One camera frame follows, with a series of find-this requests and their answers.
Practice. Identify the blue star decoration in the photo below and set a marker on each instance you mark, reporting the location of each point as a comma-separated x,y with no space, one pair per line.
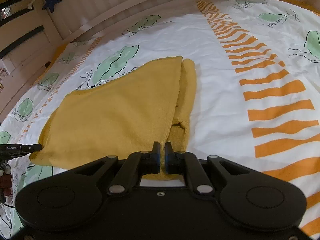
50,5

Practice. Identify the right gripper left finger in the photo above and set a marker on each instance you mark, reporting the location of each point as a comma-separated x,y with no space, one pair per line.
134,167

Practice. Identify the beige wooden bed frame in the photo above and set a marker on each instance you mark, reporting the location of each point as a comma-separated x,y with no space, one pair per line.
75,10

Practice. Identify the yellow knit sweater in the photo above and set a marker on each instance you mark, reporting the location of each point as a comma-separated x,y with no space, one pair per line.
150,104

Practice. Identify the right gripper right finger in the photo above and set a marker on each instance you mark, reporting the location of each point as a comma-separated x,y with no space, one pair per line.
187,165

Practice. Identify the white leaf print bedsheet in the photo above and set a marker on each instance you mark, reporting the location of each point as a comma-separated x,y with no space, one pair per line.
288,150

